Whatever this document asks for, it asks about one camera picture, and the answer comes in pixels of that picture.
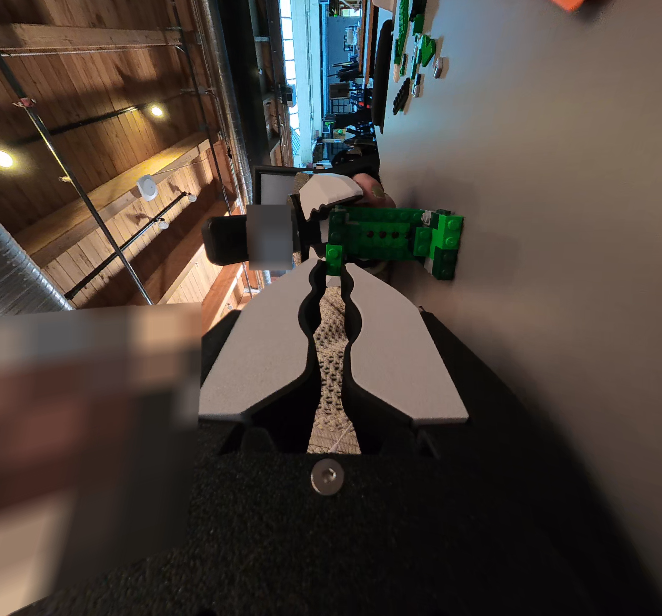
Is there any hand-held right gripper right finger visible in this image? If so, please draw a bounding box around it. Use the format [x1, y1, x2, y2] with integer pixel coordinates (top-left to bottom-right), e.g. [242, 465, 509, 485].
[340, 263, 470, 455]

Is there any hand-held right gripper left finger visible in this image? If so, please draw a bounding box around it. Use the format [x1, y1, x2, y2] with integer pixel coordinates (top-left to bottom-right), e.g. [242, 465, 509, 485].
[199, 259, 325, 453]

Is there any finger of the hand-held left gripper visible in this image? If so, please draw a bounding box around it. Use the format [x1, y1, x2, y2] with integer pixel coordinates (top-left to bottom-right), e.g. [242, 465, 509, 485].
[296, 220, 331, 265]
[298, 173, 365, 222]

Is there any green lego model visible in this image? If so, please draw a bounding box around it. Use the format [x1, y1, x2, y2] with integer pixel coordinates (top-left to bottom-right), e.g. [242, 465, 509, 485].
[328, 206, 464, 281]

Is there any pile of lego pieces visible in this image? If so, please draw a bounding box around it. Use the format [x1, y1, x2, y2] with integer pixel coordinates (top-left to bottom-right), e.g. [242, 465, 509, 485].
[395, 0, 452, 97]

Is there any person's left forearm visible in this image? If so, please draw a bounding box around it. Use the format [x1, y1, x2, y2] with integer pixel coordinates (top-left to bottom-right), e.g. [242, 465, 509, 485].
[309, 285, 361, 455]

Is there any medium green lego plate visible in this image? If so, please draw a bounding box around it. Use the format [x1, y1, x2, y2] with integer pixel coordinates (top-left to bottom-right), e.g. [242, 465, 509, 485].
[394, 0, 412, 67]

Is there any person's left hand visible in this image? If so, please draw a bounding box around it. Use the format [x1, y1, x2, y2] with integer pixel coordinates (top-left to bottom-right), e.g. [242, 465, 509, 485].
[354, 173, 397, 209]

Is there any black framed monitor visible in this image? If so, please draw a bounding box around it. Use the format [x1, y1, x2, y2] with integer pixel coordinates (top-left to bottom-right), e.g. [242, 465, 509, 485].
[252, 165, 311, 208]

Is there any black pouch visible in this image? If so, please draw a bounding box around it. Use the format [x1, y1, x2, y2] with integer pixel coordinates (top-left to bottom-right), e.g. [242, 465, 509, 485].
[371, 20, 395, 134]

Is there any black track light rail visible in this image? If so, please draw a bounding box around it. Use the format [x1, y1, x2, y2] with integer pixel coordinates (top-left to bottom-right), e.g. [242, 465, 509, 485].
[64, 191, 198, 300]

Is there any silver ventilation duct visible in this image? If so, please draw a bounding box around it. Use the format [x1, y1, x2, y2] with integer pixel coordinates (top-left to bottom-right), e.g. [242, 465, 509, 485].
[0, 223, 74, 317]
[182, 0, 255, 204]

